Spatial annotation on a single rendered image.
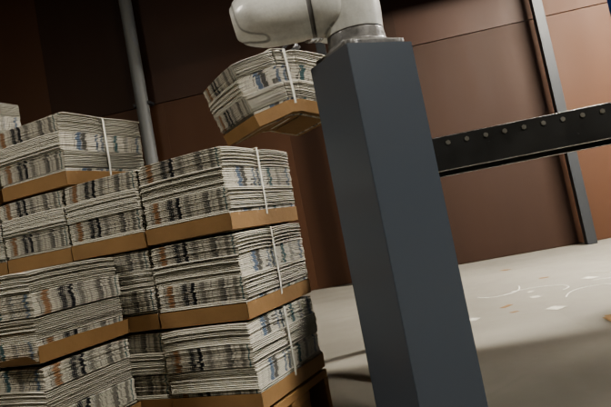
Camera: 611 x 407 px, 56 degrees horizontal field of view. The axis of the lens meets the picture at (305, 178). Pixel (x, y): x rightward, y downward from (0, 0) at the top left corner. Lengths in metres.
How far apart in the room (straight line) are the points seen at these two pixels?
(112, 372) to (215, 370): 0.29
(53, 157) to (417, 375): 1.23
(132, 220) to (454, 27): 4.24
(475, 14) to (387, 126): 4.17
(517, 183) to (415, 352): 4.00
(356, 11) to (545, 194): 4.04
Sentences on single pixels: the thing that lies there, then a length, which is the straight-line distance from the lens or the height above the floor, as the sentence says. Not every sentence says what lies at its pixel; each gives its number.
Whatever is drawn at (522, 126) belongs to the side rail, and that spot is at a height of 0.78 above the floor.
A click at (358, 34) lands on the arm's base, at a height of 1.03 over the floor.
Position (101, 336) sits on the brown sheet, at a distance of 1.67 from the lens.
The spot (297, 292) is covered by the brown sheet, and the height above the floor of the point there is 0.39.
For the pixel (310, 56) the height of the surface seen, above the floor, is 1.17.
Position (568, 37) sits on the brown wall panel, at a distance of 5.64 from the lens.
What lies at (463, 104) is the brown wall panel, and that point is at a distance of 5.33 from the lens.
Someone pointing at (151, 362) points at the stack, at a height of 0.29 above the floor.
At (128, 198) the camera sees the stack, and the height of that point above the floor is 0.75.
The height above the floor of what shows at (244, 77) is 1.10.
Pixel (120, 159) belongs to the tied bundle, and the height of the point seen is 0.92.
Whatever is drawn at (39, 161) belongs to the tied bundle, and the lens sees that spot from 1.96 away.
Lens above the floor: 0.58
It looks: 5 degrees up
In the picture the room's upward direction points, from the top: 11 degrees counter-clockwise
